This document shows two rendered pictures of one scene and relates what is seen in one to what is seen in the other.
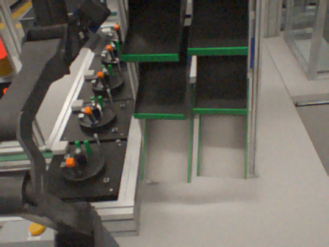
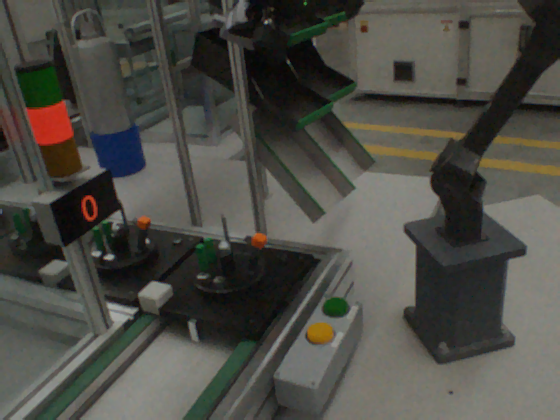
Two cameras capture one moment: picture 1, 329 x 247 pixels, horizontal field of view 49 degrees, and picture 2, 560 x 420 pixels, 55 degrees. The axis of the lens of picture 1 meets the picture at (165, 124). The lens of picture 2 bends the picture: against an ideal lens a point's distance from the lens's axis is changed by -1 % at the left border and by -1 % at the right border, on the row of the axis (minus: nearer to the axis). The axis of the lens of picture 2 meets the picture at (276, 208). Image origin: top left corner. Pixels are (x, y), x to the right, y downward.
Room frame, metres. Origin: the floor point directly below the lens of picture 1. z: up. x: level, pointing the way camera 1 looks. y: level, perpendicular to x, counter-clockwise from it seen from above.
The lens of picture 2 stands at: (0.42, 1.01, 1.53)
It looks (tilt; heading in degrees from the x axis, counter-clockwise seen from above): 27 degrees down; 293
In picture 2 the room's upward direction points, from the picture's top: 7 degrees counter-clockwise
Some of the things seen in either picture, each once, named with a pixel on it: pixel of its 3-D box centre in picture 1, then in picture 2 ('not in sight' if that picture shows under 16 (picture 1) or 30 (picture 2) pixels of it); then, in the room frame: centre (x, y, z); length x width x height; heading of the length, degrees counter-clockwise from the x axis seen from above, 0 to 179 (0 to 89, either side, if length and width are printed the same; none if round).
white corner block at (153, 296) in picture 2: (61, 149); (156, 298); (0.95, 0.35, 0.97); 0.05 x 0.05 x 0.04; 84
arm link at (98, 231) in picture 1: (76, 237); (461, 185); (0.45, 0.20, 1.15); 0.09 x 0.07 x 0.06; 84
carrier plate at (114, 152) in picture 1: (84, 170); (230, 281); (0.84, 0.27, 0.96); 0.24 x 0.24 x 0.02; 84
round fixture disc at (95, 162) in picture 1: (83, 165); (229, 273); (0.84, 0.27, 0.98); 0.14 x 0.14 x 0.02
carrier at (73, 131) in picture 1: (95, 109); (119, 239); (1.10, 0.24, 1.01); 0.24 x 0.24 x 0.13; 84
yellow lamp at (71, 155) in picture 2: (1, 65); (60, 155); (0.98, 0.44, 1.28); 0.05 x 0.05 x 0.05
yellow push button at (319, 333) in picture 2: (37, 228); (320, 334); (0.64, 0.38, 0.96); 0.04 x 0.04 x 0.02
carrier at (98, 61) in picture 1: (114, 51); not in sight; (1.59, 0.19, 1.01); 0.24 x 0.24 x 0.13; 84
